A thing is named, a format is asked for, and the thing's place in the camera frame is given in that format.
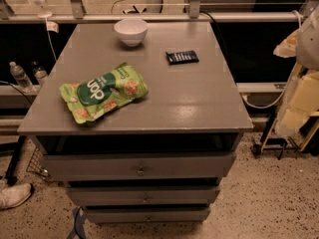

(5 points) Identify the green snack bag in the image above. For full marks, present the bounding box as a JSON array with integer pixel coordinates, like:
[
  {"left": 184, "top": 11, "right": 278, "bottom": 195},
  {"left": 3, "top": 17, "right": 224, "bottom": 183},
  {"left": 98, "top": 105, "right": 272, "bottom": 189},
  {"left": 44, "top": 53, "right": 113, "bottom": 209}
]
[{"left": 59, "top": 63, "right": 149, "bottom": 124}]

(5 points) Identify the white ceramic bowl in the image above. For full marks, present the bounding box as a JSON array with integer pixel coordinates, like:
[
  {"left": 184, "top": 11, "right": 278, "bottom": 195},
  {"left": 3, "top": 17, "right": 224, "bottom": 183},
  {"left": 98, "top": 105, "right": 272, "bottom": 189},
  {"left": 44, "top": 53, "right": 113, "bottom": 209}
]
[{"left": 114, "top": 19, "right": 149, "bottom": 47}]

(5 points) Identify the clear water bottle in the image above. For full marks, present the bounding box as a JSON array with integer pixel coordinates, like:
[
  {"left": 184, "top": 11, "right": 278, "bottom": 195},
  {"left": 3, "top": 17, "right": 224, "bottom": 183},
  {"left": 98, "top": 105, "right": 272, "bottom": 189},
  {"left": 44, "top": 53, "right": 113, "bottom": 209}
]
[
  {"left": 31, "top": 61, "right": 48, "bottom": 86},
  {"left": 9, "top": 62, "right": 34, "bottom": 93}
]

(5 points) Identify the metal frame rail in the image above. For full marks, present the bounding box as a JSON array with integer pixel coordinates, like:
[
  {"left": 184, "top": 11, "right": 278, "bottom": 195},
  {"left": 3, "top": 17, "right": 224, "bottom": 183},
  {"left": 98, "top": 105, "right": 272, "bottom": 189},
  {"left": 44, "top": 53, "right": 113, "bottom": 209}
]
[{"left": 0, "top": 11, "right": 304, "bottom": 25}]

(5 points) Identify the white sneaker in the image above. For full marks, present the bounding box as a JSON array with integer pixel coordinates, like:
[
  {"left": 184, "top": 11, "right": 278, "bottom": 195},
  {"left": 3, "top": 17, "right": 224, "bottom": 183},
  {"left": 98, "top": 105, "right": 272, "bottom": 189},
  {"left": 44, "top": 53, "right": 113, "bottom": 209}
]
[{"left": 0, "top": 183, "right": 34, "bottom": 210}]

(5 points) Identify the grey drawer cabinet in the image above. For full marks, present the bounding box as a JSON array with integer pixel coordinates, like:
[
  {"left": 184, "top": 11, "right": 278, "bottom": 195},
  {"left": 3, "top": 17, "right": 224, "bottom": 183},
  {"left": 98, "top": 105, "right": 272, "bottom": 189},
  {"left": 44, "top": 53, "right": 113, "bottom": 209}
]
[{"left": 19, "top": 22, "right": 252, "bottom": 223}]

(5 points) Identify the wire basket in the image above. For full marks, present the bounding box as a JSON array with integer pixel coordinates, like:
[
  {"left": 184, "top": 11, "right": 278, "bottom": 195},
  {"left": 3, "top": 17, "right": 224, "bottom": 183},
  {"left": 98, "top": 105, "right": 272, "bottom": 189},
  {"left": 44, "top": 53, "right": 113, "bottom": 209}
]
[{"left": 26, "top": 148, "right": 53, "bottom": 183}]

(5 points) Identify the blue strap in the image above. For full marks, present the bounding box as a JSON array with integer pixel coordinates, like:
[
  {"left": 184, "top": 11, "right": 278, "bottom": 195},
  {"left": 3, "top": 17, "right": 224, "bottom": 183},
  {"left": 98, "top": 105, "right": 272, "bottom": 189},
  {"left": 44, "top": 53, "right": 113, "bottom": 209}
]
[{"left": 66, "top": 206, "right": 88, "bottom": 239}]

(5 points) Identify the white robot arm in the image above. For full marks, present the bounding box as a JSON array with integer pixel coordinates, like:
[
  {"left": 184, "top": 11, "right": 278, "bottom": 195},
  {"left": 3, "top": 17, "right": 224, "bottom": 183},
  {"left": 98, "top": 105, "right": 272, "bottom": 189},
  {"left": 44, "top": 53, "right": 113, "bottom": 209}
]
[{"left": 273, "top": 6, "right": 319, "bottom": 70}]

